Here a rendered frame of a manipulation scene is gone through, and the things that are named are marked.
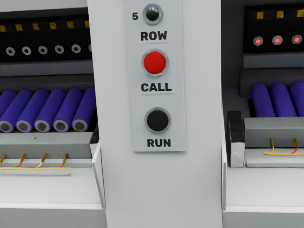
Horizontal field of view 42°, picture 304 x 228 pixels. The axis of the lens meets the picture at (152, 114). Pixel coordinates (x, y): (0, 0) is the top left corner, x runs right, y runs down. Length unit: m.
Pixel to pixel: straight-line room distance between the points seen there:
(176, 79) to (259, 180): 0.12
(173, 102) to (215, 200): 0.09
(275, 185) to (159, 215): 0.10
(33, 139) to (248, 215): 0.20
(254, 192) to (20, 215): 0.20
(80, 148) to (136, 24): 0.14
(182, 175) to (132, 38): 0.11
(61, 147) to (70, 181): 0.03
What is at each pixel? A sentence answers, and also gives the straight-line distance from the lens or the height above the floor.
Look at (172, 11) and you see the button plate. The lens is 0.28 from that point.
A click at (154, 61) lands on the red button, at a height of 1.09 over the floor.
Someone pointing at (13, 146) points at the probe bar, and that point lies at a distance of 0.39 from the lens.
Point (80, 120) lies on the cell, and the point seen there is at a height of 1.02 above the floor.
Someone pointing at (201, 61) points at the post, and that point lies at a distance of 0.28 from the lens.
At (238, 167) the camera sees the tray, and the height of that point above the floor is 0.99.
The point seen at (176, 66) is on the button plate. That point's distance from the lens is 0.28.
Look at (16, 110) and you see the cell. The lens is 0.45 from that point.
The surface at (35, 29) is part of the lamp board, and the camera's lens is 0.48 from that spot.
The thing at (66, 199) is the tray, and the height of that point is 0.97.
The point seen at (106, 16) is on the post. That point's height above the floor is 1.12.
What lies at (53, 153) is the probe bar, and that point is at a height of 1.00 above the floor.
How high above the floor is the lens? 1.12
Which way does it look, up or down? 14 degrees down
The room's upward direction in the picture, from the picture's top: 3 degrees counter-clockwise
